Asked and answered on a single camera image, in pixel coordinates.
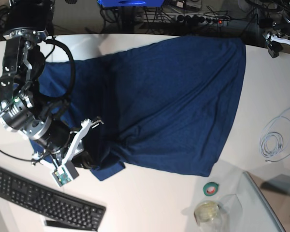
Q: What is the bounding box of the coiled white cable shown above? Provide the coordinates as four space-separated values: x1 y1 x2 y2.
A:
259 105 290 163

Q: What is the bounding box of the clear glass jar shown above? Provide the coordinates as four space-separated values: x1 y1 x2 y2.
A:
193 201 230 232

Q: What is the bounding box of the black computer keyboard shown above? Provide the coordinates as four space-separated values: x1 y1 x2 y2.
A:
0 167 106 232

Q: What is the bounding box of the blue box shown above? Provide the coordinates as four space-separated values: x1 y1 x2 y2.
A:
97 0 164 7

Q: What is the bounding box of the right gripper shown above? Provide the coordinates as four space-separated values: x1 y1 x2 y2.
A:
21 116 94 169

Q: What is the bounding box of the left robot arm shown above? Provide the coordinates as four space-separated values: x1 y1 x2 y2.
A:
246 0 290 58

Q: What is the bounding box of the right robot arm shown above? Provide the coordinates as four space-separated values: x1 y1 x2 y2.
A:
0 0 94 169

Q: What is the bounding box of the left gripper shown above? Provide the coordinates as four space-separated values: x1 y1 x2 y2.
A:
267 23 290 58

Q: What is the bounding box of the white power strip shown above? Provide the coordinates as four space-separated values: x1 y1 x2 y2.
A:
138 12 231 27

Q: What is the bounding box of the green tape roll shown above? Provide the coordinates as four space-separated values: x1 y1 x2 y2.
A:
203 182 219 196

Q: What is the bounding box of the dark blue t-shirt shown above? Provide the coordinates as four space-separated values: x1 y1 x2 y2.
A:
30 35 247 182

